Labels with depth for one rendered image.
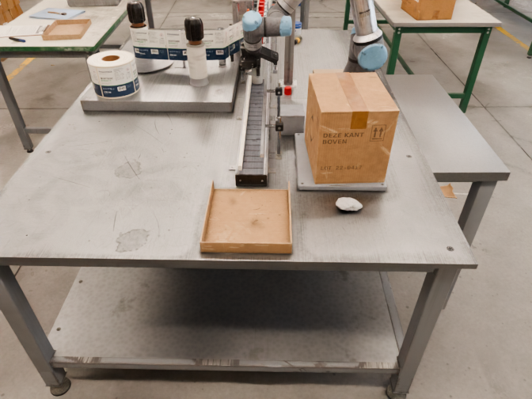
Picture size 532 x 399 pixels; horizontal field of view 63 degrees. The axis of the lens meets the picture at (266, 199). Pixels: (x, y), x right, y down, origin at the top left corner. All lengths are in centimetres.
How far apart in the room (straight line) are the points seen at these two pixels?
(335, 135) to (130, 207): 69
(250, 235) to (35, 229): 65
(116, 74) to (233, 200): 87
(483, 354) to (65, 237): 177
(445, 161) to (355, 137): 47
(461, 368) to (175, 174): 145
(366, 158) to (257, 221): 41
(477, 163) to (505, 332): 90
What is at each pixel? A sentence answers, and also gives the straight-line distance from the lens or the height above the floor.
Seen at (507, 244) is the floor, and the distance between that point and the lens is 282.
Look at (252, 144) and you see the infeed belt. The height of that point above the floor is 88.
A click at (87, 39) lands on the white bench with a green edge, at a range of 317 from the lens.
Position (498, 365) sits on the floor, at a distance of 223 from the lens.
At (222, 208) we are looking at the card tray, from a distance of 139.
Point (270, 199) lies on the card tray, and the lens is 142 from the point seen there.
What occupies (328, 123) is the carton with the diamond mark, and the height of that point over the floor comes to 108.
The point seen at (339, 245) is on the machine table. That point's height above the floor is 83.
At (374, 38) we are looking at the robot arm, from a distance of 185.
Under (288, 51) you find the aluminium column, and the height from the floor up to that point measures 99.
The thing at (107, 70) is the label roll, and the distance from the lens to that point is 202.
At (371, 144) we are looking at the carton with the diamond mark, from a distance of 142.
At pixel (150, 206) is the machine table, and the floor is 83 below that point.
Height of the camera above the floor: 171
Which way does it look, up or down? 38 degrees down
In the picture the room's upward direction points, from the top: straight up
